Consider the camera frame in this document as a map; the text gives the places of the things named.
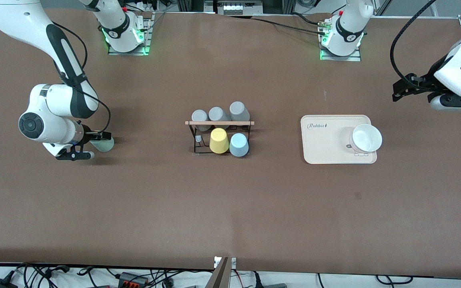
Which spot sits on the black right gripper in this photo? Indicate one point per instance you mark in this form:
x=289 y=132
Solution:
x=88 y=136

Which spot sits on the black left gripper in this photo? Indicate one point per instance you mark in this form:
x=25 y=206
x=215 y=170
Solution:
x=429 y=80

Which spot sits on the mint green plastic cup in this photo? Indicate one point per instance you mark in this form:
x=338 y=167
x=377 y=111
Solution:
x=104 y=145

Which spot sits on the light blue plastic cup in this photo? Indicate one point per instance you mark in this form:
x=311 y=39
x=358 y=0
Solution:
x=239 y=145

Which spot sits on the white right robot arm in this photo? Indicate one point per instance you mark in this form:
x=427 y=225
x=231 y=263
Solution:
x=62 y=100

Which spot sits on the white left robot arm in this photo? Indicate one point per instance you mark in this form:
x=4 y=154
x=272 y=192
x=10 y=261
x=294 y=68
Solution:
x=348 y=28

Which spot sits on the white bowl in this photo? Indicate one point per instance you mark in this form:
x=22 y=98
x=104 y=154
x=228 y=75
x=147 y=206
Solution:
x=366 y=138

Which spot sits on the grey plastic cup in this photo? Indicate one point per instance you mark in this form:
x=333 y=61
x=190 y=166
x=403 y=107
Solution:
x=238 y=110
x=217 y=114
x=200 y=116

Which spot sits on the beige rabbit print tray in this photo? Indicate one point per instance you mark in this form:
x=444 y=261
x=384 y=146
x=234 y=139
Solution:
x=322 y=156

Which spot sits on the yellow plastic cup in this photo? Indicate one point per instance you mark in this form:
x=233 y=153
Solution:
x=219 y=140

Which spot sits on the black orange connector box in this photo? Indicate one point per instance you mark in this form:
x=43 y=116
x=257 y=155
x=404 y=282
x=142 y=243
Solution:
x=132 y=278

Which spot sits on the black power adapter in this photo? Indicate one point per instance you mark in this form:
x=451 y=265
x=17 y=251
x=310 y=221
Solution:
x=0 y=284

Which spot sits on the black plug block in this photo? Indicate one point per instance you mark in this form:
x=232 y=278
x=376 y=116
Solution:
x=270 y=285

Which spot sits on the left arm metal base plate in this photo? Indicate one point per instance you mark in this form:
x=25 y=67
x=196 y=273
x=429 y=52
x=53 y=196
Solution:
x=356 y=58

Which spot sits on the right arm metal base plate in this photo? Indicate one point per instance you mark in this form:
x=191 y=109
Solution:
x=146 y=40

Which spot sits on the white post bracket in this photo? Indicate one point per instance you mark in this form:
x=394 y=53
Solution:
x=232 y=262

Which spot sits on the grey brown mounting post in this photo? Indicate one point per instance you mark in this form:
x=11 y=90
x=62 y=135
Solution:
x=219 y=276

